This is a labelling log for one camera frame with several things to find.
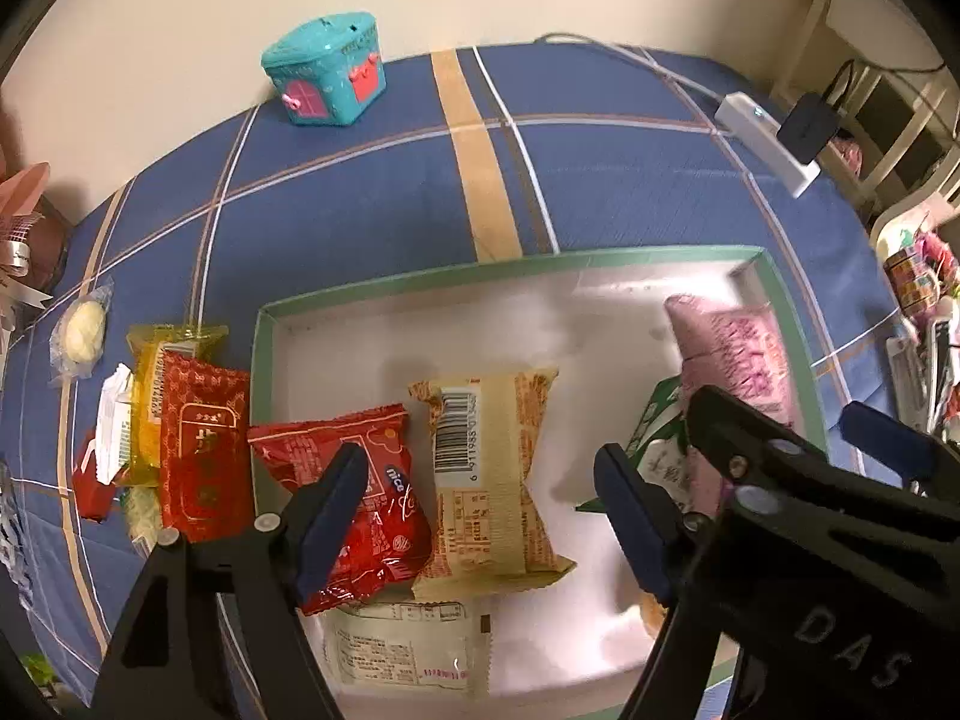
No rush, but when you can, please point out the pink cake roll packet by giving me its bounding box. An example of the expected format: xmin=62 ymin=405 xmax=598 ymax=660
xmin=664 ymin=294 xmax=800 ymax=428

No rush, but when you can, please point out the black power adapter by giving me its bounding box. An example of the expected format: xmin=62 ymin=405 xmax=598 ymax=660
xmin=776 ymin=94 xmax=839 ymax=164

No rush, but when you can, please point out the colourful stationery pile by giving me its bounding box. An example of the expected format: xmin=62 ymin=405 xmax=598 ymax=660
xmin=870 ymin=199 xmax=960 ymax=436

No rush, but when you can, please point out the yellow packet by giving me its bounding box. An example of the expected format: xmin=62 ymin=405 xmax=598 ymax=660
xmin=125 ymin=324 xmax=230 ymax=488

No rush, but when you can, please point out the green and white packet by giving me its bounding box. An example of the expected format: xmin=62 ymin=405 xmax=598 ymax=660
xmin=75 ymin=364 xmax=136 ymax=485

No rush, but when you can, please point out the clear-wrapped white pastry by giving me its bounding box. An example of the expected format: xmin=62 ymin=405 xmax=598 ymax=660
xmin=49 ymin=277 xmax=113 ymax=387

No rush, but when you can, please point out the pink rose bouquet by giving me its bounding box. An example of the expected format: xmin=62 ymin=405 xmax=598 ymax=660
xmin=0 ymin=161 xmax=72 ymax=331

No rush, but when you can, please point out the cream and orange packet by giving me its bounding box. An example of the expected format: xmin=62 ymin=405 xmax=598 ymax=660
xmin=407 ymin=367 xmax=578 ymax=602

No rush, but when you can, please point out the teal house-shaped box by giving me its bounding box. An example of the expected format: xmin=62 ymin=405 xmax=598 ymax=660
xmin=261 ymin=11 xmax=387 ymax=126

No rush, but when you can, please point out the clear-wrapped rice cake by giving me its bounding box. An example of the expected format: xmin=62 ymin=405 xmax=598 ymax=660
xmin=120 ymin=484 xmax=166 ymax=552

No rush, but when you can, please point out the blue and white wrapper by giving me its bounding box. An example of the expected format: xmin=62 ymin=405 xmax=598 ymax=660
xmin=0 ymin=461 xmax=35 ymax=608

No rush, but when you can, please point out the white power strip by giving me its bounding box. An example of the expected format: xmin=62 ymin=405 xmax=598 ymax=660
xmin=712 ymin=92 xmax=822 ymax=200

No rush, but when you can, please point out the red snack packet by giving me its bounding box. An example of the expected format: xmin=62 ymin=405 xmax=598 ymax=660
xmin=247 ymin=403 xmax=434 ymax=616

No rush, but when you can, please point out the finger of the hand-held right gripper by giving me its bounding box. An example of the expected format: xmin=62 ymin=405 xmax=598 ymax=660
xmin=838 ymin=400 xmax=960 ymax=500
xmin=685 ymin=384 xmax=827 ymax=512

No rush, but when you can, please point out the red and gold long packet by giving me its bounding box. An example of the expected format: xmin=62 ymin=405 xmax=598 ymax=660
xmin=160 ymin=349 xmax=254 ymax=545

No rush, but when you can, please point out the green-rimmed white box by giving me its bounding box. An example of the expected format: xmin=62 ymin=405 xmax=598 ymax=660
xmin=251 ymin=244 xmax=832 ymax=720

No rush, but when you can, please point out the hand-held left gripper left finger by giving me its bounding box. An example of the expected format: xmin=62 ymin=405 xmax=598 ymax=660
xmin=94 ymin=442 xmax=370 ymax=720

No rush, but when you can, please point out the small red packet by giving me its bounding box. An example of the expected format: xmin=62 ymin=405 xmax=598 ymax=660
xmin=73 ymin=427 xmax=121 ymax=524

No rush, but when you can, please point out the cream wooden shelf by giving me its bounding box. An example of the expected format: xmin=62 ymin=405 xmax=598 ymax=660
xmin=772 ymin=0 xmax=960 ymax=218

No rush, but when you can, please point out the dark green packet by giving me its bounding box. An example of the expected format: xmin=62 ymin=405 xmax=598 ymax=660
xmin=576 ymin=379 xmax=695 ymax=518

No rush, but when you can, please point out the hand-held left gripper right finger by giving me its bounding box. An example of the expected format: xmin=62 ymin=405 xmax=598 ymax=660
xmin=592 ymin=442 xmax=743 ymax=720

